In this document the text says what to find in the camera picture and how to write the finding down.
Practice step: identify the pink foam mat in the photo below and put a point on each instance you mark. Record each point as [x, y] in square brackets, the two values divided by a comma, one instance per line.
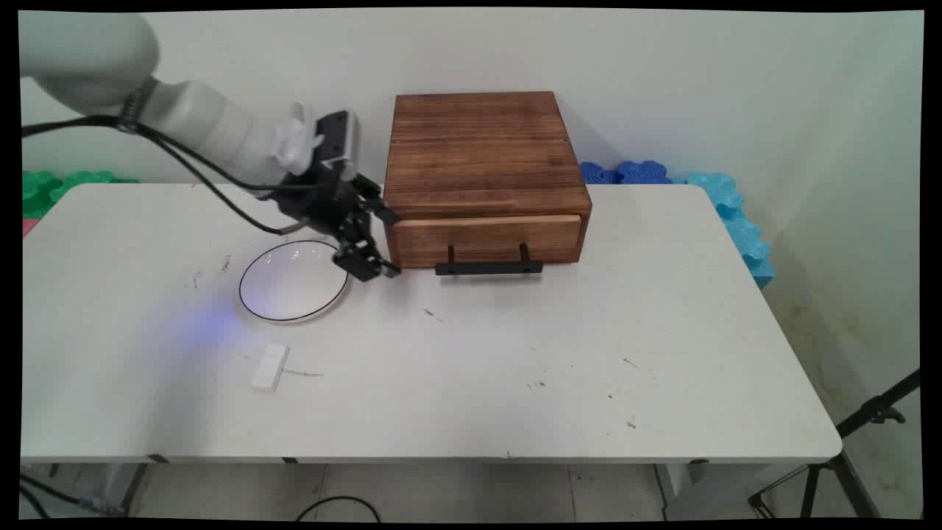
[28, 226]

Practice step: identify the light blue foam mat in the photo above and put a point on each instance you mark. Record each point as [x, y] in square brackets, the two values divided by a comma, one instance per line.
[739, 228]

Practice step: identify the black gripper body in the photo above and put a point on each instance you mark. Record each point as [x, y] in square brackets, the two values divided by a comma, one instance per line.
[324, 202]

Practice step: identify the black tripod stand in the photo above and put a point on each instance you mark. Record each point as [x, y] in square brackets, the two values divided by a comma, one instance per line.
[861, 427]

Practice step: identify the grey black wrist camera box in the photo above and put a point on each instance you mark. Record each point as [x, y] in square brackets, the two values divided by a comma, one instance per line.
[337, 140]

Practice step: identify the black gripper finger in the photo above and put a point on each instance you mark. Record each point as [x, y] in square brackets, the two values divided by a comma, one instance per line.
[360, 261]
[377, 202]

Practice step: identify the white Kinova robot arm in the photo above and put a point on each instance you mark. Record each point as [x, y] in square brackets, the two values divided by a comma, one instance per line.
[206, 125]

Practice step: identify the grey table leg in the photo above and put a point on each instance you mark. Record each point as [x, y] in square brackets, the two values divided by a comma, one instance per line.
[131, 486]
[673, 487]

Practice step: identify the white ribbed wrist mount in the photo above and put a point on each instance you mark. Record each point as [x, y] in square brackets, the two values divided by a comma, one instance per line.
[294, 143]

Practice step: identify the green foam mat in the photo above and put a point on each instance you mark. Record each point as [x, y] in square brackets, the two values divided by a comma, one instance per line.
[51, 188]

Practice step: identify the small white rectangular block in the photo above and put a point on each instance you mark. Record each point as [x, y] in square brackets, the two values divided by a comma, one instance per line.
[270, 366]

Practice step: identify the brown wooden drawer cabinet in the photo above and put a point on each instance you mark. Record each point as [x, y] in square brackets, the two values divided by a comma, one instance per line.
[482, 147]

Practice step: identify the dark blue foam mat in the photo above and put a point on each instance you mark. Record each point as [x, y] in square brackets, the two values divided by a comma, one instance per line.
[625, 174]

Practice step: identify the white plate with black rim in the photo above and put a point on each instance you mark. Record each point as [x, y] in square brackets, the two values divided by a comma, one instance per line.
[291, 283]

